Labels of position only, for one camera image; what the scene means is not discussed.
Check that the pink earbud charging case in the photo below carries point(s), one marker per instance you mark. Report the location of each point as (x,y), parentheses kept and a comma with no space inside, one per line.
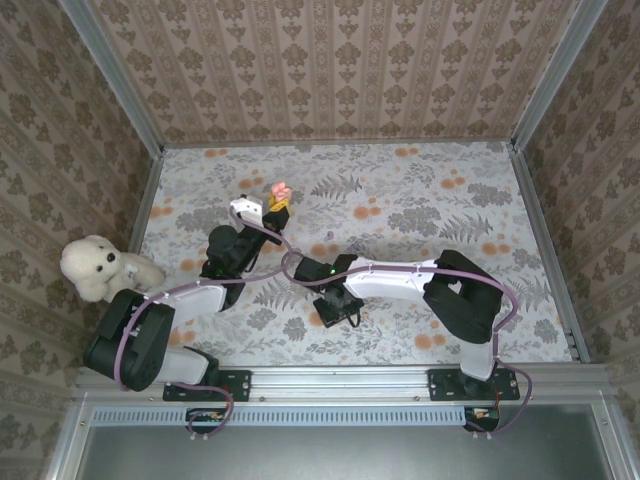
(280,190)

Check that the aluminium table side rail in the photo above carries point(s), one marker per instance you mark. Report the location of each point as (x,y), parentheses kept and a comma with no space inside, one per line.
(545,240)
(145,200)

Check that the black connector box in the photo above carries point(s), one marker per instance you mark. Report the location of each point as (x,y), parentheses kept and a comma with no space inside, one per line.
(205,417)
(482,417)

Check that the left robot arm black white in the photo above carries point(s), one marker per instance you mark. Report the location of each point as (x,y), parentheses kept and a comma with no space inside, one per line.
(125,345)

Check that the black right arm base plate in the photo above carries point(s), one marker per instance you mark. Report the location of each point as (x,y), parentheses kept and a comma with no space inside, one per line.
(445,385)

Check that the aluminium frame post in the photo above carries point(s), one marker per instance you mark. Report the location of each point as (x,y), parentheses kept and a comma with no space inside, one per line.
(115,80)
(555,75)

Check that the grey metal sheet panel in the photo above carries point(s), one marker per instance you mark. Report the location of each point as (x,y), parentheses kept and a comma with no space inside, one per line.
(325,455)

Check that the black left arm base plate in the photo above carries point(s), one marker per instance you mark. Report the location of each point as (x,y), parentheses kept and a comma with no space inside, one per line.
(235,385)

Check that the white teddy bear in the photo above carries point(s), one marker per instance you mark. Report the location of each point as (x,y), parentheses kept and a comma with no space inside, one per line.
(87,265)

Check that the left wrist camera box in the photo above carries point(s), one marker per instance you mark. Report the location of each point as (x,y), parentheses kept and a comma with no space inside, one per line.
(246,207)

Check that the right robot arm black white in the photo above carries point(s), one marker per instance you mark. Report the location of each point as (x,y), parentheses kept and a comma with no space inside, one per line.
(390,280)

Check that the aluminium mounting rail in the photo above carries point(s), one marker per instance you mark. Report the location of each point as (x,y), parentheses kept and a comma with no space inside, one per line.
(340,382)

